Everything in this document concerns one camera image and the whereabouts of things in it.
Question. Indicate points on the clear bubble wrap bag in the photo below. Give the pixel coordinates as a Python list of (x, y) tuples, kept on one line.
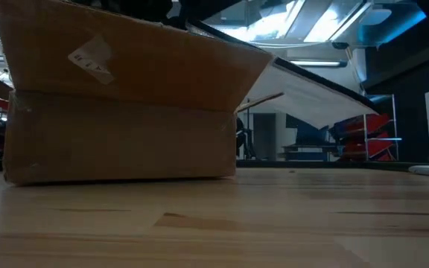
[(304, 97)]

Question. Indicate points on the taped brown cardboard box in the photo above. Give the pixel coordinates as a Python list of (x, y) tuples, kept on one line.
[(117, 141)]

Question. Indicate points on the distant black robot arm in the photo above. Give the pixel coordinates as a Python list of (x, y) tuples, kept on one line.
[(243, 139)]

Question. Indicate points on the long LED light bar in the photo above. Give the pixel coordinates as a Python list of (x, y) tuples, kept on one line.
[(318, 63)]

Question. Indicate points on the grey door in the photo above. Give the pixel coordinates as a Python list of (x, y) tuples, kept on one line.
[(264, 137)]

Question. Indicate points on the black monitor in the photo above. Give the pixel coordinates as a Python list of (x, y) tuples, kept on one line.
[(311, 136)]

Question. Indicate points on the dark desk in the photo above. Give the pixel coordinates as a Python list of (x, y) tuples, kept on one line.
[(307, 148)]

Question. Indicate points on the metal rack with red bins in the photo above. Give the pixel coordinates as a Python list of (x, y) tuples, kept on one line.
[(374, 130)]

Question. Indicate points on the distant black station frame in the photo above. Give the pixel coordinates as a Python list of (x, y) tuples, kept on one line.
[(248, 115)]

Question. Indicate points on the ceiling security camera dome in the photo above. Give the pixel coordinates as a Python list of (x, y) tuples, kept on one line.
[(340, 46)]

